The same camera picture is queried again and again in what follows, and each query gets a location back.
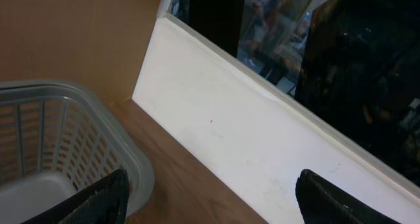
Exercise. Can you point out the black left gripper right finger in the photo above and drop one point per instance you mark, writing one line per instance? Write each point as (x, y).
(322, 202)

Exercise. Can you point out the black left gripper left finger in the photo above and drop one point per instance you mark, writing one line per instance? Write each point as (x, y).
(103, 202)

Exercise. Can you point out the grey plastic basket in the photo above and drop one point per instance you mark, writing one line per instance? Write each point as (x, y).
(57, 139)

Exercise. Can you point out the dark glass window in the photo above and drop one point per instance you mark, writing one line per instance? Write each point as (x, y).
(353, 63)

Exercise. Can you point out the brown cardboard side panel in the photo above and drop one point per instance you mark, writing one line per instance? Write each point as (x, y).
(96, 43)

